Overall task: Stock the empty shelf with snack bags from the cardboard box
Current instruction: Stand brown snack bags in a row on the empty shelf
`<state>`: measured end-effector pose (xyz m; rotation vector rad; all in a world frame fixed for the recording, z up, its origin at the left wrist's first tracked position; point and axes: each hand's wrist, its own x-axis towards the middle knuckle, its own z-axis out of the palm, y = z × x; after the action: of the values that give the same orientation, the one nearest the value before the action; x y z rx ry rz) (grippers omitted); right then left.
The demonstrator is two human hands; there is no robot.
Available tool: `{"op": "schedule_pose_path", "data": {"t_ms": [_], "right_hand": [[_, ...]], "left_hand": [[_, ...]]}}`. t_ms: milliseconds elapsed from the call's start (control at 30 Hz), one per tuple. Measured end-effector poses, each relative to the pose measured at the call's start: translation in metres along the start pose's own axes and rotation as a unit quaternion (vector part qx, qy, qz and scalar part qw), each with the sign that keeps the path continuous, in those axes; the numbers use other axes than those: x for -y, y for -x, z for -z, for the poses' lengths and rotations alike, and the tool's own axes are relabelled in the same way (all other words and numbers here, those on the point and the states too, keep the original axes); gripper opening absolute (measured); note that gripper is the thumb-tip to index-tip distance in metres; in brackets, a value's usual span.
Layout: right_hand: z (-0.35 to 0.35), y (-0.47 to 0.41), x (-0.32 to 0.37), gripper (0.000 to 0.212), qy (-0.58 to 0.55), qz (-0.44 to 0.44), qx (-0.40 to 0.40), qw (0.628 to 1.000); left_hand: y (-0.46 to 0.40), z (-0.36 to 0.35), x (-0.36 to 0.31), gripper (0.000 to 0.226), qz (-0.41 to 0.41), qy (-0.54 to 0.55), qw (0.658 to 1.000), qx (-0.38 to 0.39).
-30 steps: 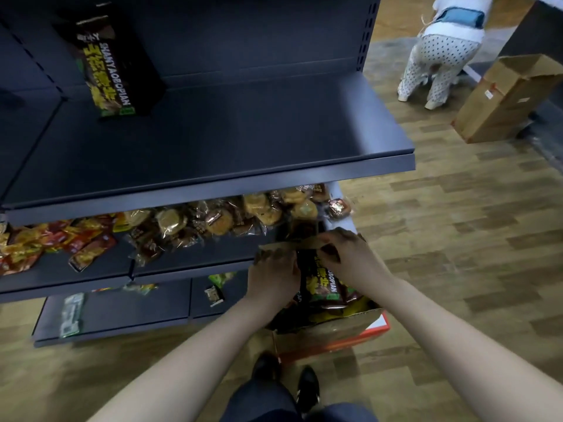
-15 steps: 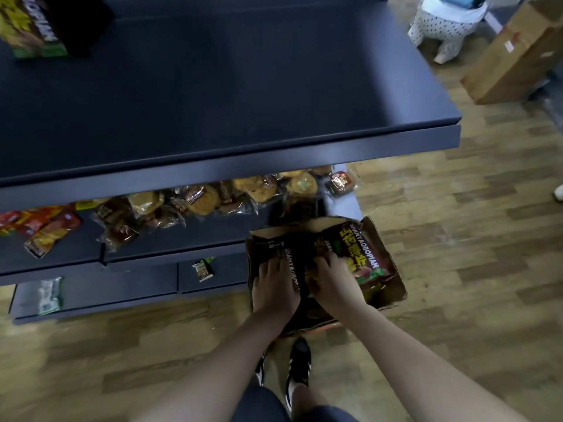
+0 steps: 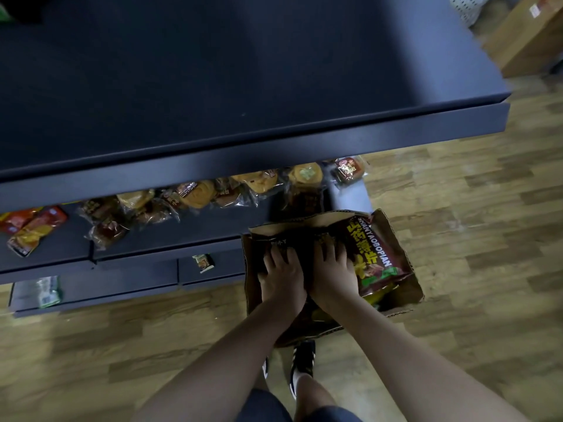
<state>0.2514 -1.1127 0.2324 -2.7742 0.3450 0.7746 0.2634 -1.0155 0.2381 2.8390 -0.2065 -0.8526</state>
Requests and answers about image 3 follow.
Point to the person's right hand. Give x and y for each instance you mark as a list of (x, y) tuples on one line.
[(334, 276)]

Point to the person's left hand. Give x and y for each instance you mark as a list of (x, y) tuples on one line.
[(283, 285)]

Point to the brown cardboard box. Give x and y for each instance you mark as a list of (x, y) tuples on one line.
[(404, 285)]

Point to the dark blue metal shelf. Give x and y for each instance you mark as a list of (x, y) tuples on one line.
[(220, 83)]

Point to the person's right forearm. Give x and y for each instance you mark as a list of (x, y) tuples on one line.
[(418, 369)]

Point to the person's left forearm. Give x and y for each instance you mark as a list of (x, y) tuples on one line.
[(220, 373)]

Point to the person's right shoe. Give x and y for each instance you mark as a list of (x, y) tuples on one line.
[(303, 360)]

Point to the person's shoe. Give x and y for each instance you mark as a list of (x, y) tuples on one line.
[(265, 368), (303, 360)]

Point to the person's left shoe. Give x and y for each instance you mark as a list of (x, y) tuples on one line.
[(265, 368)]

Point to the person's right leg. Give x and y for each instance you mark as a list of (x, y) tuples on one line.
[(312, 393)]

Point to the small red white sachet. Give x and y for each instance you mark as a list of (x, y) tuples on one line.
[(203, 263)]

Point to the red label pastry packet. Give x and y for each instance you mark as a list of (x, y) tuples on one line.
[(349, 170)]

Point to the pile of wrapped buns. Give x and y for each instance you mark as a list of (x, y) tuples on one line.
[(198, 195)]

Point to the dark blue shorts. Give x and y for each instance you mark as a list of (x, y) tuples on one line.
[(264, 410)]

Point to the white green label packet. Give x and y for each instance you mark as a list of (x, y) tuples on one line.
[(48, 292)]

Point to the pile of red orange packets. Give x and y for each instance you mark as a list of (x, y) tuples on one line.
[(33, 228)]

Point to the sealed brown shipping carton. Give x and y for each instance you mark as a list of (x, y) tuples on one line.
[(528, 35)]

